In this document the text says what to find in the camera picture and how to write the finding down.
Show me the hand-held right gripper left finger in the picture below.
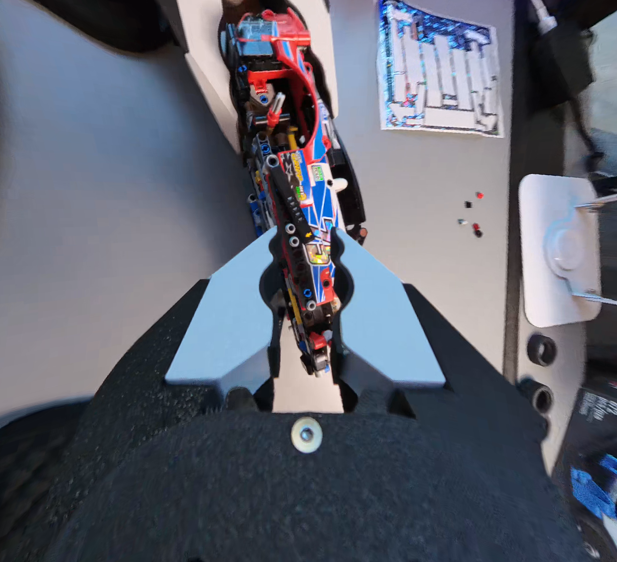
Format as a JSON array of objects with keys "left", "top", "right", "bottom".
[{"left": 165, "top": 226, "right": 285, "bottom": 412}]

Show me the black power adapter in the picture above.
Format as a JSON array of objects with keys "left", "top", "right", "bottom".
[{"left": 532, "top": 17, "right": 595, "bottom": 107}]

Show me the black cable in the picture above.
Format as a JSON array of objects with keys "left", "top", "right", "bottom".
[{"left": 569, "top": 99, "right": 610, "bottom": 167}]

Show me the holographic sticker sheet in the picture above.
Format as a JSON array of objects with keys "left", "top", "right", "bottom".
[{"left": 376, "top": 0, "right": 505, "bottom": 138}]

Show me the white book stand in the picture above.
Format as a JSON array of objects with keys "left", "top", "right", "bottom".
[{"left": 518, "top": 174, "right": 617, "bottom": 329}]

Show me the lego set box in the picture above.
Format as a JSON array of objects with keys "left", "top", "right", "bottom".
[{"left": 552, "top": 384, "right": 617, "bottom": 562}]

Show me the red blue lego car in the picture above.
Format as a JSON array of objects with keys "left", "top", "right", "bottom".
[{"left": 221, "top": 7, "right": 369, "bottom": 377}]

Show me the white charging cable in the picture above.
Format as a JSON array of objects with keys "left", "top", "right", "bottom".
[{"left": 524, "top": 0, "right": 568, "bottom": 36}]

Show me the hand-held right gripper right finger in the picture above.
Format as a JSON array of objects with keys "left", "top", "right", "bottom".
[{"left": 330, "top": 227, "right": 447, "bottom": 412}]

